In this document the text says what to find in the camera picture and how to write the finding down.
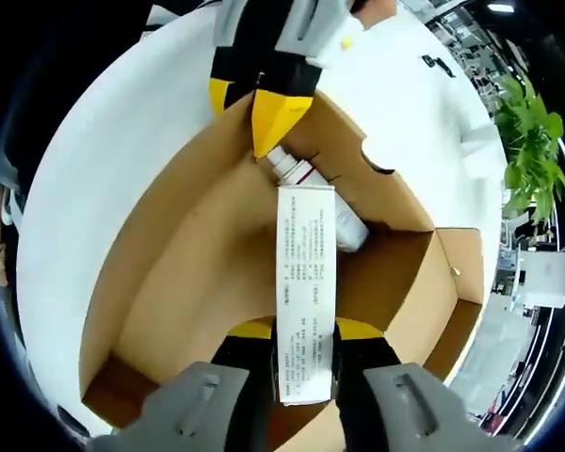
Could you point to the white cylindrical bottle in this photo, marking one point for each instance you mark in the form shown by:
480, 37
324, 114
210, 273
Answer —
348, 221

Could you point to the green potted plant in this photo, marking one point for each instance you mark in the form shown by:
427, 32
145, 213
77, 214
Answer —
532, 141

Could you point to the small black object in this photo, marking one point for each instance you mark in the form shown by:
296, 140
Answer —
445, 69

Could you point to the long white printed carton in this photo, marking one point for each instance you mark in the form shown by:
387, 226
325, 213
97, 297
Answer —
306, 282

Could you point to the brown cardboard shoe box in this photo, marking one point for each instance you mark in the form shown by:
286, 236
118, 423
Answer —
193, 259

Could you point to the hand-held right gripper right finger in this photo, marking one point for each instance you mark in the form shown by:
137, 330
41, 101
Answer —
367, 358

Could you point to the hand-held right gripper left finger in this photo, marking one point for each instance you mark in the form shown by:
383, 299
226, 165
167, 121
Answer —
245, 367

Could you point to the person's white shoe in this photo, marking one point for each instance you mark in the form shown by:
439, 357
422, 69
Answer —
15, 209

